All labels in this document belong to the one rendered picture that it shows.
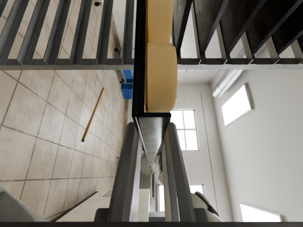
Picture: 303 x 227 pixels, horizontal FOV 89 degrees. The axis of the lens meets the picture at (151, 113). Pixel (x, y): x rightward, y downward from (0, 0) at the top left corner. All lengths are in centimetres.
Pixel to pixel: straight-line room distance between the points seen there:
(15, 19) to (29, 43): 16
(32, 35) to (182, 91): 512
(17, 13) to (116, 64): 49
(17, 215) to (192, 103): 529
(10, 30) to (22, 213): 69
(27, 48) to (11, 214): 57
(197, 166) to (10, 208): 474
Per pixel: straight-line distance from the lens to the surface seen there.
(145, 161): 60
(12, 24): 89
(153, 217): 160
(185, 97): 551
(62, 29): 77
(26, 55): 76
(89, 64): 63
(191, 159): 492
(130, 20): 73
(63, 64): 66
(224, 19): 69
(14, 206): 38
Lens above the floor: 87
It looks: level
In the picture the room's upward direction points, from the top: 90 degrees clockwise
